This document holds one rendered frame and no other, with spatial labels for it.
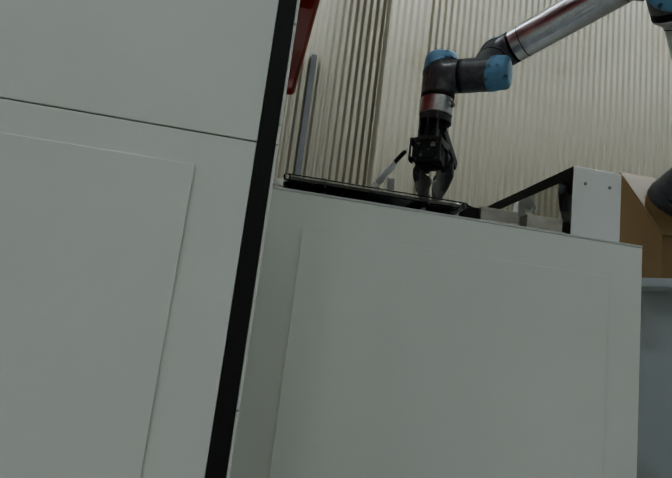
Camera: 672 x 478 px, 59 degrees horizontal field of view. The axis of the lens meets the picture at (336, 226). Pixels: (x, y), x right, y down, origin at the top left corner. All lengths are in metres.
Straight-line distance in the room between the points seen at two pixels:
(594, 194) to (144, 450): 0.84
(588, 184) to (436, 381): 0.46
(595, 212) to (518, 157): 3.73
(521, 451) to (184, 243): 0.59
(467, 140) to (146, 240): 4.16
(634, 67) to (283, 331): 5.04
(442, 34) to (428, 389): 4.26
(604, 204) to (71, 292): 0.87
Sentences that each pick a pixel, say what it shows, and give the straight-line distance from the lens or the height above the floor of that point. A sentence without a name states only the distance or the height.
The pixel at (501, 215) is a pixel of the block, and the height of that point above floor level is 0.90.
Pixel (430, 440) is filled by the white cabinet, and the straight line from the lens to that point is 0.93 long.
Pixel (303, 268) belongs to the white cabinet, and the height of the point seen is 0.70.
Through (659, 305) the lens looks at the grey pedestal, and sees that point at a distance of 1.51.
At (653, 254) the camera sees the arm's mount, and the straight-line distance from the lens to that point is 1.48.
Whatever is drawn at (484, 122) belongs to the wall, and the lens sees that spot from 4.82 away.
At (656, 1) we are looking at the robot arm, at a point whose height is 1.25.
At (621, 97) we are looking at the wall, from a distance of 5.50.
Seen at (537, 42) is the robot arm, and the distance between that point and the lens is 1.43.
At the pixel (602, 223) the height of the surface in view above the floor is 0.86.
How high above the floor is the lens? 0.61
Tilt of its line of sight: 11 degrees up
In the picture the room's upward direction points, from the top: 7 degrees clockwise
